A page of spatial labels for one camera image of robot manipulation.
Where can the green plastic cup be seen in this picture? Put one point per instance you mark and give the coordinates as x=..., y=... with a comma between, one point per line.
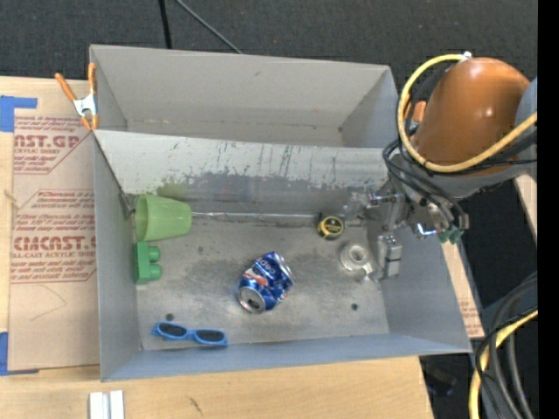
x=163, y=218

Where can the crushed blue drink can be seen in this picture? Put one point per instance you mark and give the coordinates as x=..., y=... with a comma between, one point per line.
x=264, y=284

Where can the grey metal bin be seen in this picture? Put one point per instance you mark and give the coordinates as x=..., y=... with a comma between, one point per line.
x=305, y=321

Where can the blue sunglasses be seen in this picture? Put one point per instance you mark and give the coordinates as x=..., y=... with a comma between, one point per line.
x=190, y=334

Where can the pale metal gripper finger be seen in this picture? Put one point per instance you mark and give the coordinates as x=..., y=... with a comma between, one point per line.
x=388, y=247
x=391, y=269

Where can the clear glass round holder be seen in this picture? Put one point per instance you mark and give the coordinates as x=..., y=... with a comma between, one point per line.
x=356, y=258

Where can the green toy brick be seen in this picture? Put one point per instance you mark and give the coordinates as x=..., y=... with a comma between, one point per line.
x=146, y=263

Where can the brown cardboard board, red print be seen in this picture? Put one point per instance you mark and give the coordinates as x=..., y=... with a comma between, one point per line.
x=48, y=277

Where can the black and yellow tape measure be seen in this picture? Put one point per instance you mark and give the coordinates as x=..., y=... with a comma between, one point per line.
x=330, y=227

